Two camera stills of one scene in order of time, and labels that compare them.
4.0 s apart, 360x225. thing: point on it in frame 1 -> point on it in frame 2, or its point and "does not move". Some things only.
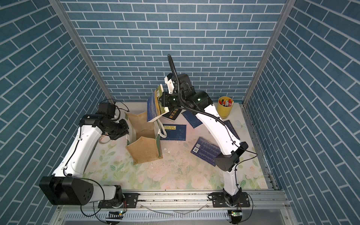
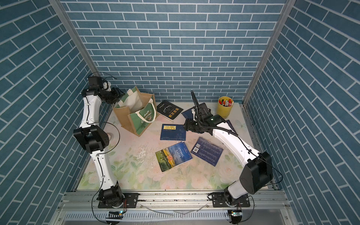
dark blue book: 228,123 does not move
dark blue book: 175,132 does not move
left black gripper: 125,130 -> 116,91
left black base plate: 131,200 does not move
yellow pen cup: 224,106 does not move
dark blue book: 191,119 does not move
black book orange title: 173,114 does not move
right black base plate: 218,200 does not move
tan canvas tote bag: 143,140 -> 136,111
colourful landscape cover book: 154,108 -> 173,156
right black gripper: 166,96 -> 189,126
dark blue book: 206,150 does not move
